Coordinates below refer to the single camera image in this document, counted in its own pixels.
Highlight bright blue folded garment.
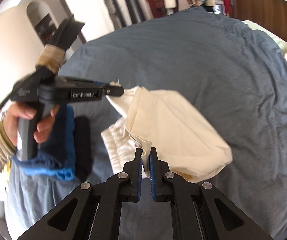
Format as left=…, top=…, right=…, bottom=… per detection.
left=15, top=106, right=77, bottom=182

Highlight black ladder shelf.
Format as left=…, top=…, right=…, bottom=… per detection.
left=104, top=0, right=127, bottom=30

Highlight blue grey duvet cover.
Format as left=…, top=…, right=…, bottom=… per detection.
left=5, top=7, right=287, bottom=239

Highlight person's left hand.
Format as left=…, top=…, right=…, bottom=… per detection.
left=4, top=101, right=60, bottom=147

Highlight cream white pants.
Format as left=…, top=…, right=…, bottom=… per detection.
left=101, top=86, right=232, bottom=183

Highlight pale green pillow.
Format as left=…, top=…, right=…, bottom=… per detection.
left=242, top=20, right=287, bottom=54

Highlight arched wall shelf niche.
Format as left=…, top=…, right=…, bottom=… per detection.
left=26, top=0, right=72, bottom=45

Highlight black folded garment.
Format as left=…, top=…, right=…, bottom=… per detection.
left=73, top=116, right=92, bottom=181

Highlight black cylindrical tower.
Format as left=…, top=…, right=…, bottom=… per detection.
left=125, top=0, right=146, bottom=24

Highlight dark wooden headboard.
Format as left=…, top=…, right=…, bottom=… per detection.
left=230, top=0, right=287, bottom=42

